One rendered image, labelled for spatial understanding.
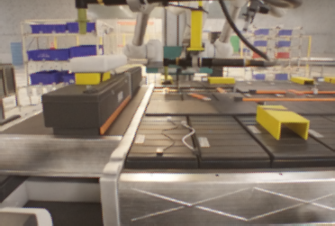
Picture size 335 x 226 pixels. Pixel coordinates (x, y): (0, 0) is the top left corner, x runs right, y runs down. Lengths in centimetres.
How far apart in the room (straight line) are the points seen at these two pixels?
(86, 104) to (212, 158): 32
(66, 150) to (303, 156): 54
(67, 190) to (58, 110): 25
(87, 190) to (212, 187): 42
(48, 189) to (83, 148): 21
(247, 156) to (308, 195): 12
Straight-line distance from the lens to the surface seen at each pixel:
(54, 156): 66
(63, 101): 61
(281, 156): 51
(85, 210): 73
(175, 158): 46
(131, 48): 218
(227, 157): 47
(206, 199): 43
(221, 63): 117
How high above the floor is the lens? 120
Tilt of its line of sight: 12 degrees down
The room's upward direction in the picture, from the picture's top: straight up
